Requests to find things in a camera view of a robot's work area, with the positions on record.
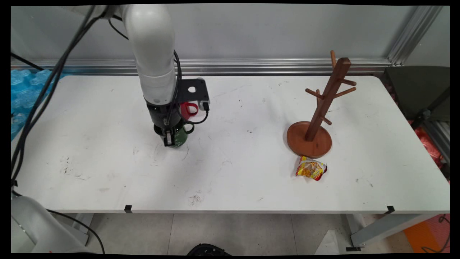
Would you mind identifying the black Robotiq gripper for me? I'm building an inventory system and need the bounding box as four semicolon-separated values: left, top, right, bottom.
147;104;186;147

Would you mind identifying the green enamel mug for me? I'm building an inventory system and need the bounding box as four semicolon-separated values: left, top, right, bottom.
167;122;196;148

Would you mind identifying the red enamel mug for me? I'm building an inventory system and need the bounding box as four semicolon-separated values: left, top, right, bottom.
180;102;199;121

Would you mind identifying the black round floor object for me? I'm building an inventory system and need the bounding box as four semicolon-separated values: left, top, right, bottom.
187;244;233;256

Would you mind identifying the grey table leg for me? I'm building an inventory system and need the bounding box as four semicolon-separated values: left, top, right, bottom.
345;213;441;251
70;213;95;247

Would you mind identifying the yellow red snack packet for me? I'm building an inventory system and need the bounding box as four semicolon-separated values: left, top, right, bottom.
295;155;328;181

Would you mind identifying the blue plastic bubble wrap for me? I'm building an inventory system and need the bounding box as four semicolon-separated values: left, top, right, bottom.
11;69;66;141

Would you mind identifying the brown wooden mug tree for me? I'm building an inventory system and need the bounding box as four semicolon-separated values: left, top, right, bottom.
286;50;358;159

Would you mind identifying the dark grey chair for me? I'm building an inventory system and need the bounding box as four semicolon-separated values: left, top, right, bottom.
382;66;450;124

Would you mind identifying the red plastic bag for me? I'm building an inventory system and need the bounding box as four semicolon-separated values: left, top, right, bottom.
408;121;445;169

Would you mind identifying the orange floor mat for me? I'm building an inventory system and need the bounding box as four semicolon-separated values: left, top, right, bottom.
404;214;450;254

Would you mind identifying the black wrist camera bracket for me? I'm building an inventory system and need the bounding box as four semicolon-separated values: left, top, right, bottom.
176;78;210;105

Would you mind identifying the thin black camera cable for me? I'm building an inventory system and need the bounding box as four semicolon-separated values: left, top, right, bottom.
108;14;210;125

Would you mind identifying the horizontal aluminium frame rail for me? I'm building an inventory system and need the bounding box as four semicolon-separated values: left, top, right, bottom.
11;58;393;76

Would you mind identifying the slanted aluminium frame post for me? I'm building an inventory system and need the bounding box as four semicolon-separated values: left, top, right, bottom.
386;5;445;67

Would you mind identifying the aluminium side rail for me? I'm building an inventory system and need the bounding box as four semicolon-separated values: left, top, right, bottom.
421;119;450;164

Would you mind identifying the black cable on floor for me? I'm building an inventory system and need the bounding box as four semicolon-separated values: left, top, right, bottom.
420;214;450;254

